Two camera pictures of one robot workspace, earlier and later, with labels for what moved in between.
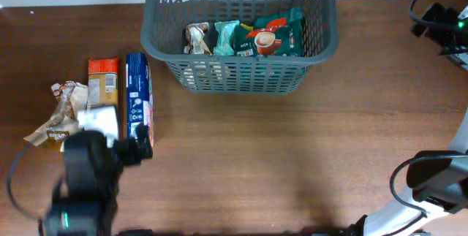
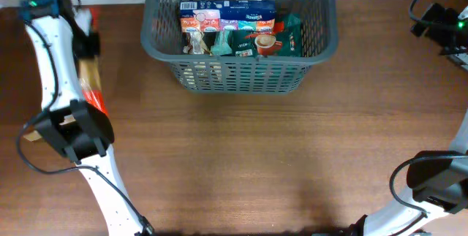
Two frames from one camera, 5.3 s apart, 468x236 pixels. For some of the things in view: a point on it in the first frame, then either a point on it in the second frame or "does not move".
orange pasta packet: (102, 82) to (90, 73)
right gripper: (447, 16) does not move
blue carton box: (139, 100) to (227, 15)
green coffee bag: (276, 35) does not move
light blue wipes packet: (224, 45) does not move
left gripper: (128, 147) to (91, 49)
